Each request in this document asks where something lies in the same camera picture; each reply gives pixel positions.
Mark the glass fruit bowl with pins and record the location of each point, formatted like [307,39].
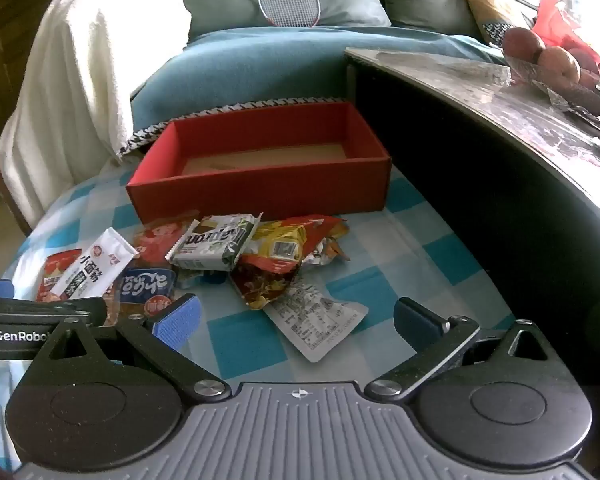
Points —
[570,97]

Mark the teal blanket with houndstooth trim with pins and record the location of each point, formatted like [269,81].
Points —
[260,70]

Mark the red plastic bag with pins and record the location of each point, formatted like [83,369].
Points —
[560,20]

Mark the red orange snack packet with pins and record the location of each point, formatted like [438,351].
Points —
[52,272]

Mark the yellow and red snack packet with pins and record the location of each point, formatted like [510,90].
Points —
[280,240]

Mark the white and red long packet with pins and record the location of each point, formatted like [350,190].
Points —
[92,267]

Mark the white towel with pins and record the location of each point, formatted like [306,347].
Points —
[90,60]

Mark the white clear snack packet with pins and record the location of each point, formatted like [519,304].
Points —
[315,320]

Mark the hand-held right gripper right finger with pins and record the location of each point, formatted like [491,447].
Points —
[415,325]

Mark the red brown snack packet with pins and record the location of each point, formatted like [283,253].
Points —
[260,280]

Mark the yellow patterned pillow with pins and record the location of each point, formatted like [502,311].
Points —
[490,15]

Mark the red apple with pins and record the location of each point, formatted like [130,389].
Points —
[586,60]
[557,65]
[522,42]

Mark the red cardboard box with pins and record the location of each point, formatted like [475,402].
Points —
[260,190]

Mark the large grey-green cushion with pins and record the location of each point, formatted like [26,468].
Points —
[220,5]

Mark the white and green wafer packet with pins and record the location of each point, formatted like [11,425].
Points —
[210,242]

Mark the dark coffee table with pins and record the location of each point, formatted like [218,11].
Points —
[455,125]

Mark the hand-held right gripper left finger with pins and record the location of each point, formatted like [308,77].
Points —
[177,322]

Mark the small grey-green cushion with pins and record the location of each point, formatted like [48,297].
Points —
[425,5]

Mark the blue and red snack packet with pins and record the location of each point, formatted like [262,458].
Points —
[145,285]

